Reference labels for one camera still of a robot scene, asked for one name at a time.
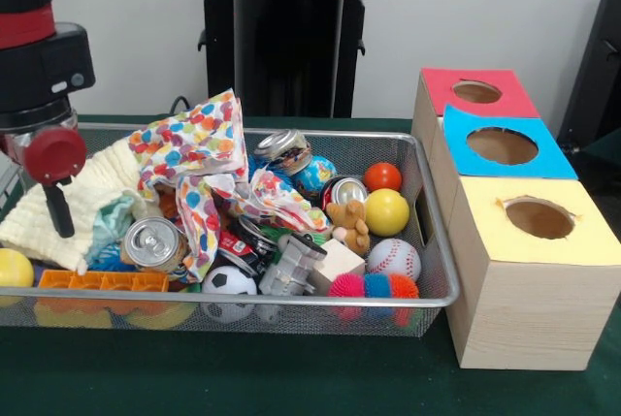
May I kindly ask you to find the small polka dot cloth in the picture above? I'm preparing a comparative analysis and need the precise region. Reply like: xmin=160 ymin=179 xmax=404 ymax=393
xmin=178 ymin=176 xmax=234 ymax=283

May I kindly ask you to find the silver and blue can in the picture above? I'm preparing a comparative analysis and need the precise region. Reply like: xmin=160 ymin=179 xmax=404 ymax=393
xmin=254 ymin=129 xmax=338 ymax=196

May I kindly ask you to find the large polka dot cloth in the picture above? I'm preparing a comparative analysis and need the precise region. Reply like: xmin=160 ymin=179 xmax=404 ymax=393
xmin=129 ymin=89 xmax=249 ymax=194

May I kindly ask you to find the crushed silver can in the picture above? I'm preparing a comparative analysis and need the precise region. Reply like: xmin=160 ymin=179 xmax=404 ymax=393
xmin=121 ymin=217 xmax=190 ymax=274

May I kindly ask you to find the cream muslin cloth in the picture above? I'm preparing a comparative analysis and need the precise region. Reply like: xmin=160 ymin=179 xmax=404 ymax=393
xmin=0 ymin=137 xmax=147 ymax=274

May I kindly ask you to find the red ball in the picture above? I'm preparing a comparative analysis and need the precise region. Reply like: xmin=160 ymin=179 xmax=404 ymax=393
xmin=364 ymin=162 xmax=403 ymax=193

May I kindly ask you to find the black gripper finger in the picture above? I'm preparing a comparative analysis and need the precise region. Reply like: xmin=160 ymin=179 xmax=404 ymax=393
xmin=44 ymin=181 xmax=76 ymax=240

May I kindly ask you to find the yellow smiley ball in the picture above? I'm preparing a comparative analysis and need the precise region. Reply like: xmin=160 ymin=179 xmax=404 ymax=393
xmin=364 ymin=188 xmax=411 ymax=238

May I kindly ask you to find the black and white soccer ball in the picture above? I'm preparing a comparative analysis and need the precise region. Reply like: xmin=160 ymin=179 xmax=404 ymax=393
xmin=201 ymin=266 xmax=259 ymax=325

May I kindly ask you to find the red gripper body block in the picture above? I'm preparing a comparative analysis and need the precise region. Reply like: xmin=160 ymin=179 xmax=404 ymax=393
xmin=24 ymin=127 xmax=88 ymax=185

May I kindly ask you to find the wooden box with three holes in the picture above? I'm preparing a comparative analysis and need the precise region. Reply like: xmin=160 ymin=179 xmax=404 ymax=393
xmin=410 ymin=69 xmax=621 ymax=371

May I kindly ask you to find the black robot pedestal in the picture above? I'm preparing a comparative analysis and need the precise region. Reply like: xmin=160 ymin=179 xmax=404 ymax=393
xmin=187 ymin=0 xmax=389 ymax=119

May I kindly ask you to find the black flat panel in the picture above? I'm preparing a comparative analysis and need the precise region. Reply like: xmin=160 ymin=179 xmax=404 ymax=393
xmin=558 ymin=0 xmax=621 ymax=150

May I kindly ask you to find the shallow clear bin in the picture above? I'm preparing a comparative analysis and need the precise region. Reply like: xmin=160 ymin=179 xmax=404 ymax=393
xmin=0 ymin=123 xmax=462 ymax=339

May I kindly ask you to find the white baseball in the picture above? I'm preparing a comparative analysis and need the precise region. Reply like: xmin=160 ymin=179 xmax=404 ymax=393
xmin=367 ymin=238 xmax=422 ymax=282

